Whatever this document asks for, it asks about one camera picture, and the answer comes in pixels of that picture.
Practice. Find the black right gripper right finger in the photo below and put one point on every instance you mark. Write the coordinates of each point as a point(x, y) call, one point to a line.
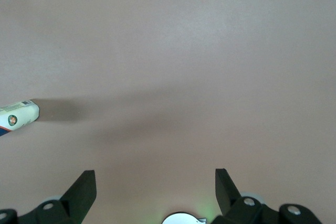
point(225, 192)

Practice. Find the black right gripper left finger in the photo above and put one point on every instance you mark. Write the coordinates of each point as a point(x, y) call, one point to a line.
point(78, 195)

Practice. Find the white blue tennis ball can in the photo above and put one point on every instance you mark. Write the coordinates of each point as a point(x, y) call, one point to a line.
point(18, 116)

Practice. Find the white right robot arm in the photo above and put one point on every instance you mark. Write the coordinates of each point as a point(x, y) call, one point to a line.
point(183, 220)

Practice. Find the brown table mat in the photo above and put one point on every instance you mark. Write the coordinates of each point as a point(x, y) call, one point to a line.
point(168, 51)

